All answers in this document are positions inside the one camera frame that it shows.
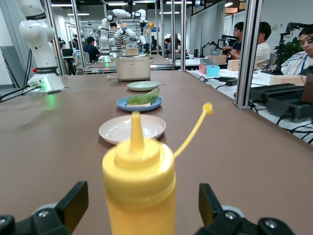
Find thin aluminium frame post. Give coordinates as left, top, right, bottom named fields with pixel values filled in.
left=70, top=0, right=86, bottom=74
left=180, top=0, right=187, bottom=71

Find person in pale striped shirt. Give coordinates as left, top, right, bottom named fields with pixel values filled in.
left=280, top=26, right=313, bottom=76

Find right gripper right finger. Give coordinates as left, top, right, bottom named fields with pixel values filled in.
left=195, top=183, right=298, bottom=235

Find black power supply box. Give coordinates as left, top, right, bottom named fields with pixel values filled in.
left=265, top=96, right=313, bottom=122
left=249, top=83, right=305, bottom=105

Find beige round plate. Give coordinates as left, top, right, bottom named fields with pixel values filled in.
left=98, top=115, right=166, bottom=145

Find beige chrome toaster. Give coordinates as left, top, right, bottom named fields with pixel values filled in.
left=115, top=54, right=151, bottom=82

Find green potted plant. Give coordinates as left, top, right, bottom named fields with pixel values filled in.
left=273, top=36, right=305, bottom=71

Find thick aluminium frame post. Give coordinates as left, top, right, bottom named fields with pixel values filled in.
left=235, top=0, right=264, bottom=110

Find person in white shirt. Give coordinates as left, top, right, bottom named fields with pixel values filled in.
left=254, top=21, right=272, bottom=71

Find green lettuce leaf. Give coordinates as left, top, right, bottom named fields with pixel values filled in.
left=126, top=87, right=161, bottom=106

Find yellow squeeze bottle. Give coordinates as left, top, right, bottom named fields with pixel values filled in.
left=102, top=102, right=214, bottom=235

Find wooden block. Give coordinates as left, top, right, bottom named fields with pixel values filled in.
left=227, top=58, right=259, bottom=71
left=268, top=74, right=307, bottom=87

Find background brown table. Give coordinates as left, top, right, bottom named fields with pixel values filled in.
left=82, top=53, right=176, bottom=75

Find light blue box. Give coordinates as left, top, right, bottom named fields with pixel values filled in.
left=205, top=65, right=221, bottom=77

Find brown box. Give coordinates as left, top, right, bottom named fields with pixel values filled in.
left=301, top=72, right=313, bottom=103

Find black base power cable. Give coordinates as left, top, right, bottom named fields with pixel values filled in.
left=0, top=83, right=37, bottom=103

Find person black white stripes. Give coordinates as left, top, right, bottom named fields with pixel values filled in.
left=108, top=22, right=127, bottom=53

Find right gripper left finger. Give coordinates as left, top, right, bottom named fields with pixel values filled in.
left=0, top=181, right=89, bottom=235

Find pale green round plate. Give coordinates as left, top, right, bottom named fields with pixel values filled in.
left=126, top=81, right=160, bottom=92

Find white curtain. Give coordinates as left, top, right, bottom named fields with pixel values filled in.
left=189, top=0, right=225, bottom=71

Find black power adapter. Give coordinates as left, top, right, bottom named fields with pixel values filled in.
left=218, top=76, right=238, bottom=87

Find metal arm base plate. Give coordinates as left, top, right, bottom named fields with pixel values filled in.
left=23, top=87, right=68, bottom=96

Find person with glasses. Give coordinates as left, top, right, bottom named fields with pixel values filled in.
left=228, top=21, right=245, bottom=61

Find seated person dark shirt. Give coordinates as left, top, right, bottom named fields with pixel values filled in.
left=82, top=36, right=101, bottom=64

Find blue round plate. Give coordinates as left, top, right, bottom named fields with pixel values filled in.
left=116, top=95, right=163, bottom=112

